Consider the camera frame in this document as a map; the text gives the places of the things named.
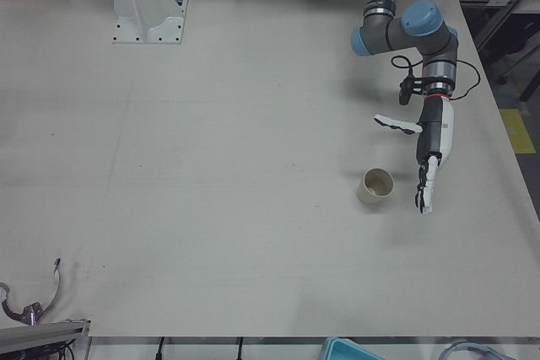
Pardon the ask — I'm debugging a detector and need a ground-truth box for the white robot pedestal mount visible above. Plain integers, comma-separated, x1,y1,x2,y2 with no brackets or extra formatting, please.
103,0,190,46

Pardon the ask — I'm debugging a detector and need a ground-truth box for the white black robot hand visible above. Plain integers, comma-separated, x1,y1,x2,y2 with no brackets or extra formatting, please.
373,96,456,215

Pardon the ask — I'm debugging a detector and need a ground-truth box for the aluminium frame profile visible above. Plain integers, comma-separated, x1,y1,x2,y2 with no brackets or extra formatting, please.
0,318,92,355

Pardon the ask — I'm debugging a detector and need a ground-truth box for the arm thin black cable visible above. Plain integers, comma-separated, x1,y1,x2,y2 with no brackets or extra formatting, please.
391,55,482,102

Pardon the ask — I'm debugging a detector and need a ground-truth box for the black wire bundle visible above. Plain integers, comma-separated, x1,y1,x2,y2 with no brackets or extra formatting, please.
0,328,79,360

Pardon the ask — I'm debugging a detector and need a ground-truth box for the teal plastic bin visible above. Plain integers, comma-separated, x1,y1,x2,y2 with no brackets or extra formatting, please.
319,336,387,360

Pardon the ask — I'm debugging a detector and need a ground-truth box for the grey corrugated hose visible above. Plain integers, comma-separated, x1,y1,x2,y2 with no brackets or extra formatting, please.
436,338,503,360

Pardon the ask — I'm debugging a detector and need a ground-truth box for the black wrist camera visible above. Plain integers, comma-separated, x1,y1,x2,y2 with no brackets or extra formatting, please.
398,75,425,106

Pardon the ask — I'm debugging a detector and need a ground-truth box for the tan paper cup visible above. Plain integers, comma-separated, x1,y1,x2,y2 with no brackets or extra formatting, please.
356,168,396,206

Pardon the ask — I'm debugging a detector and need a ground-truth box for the smooth curved white strip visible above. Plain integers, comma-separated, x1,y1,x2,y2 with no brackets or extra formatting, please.
44,257,63,310

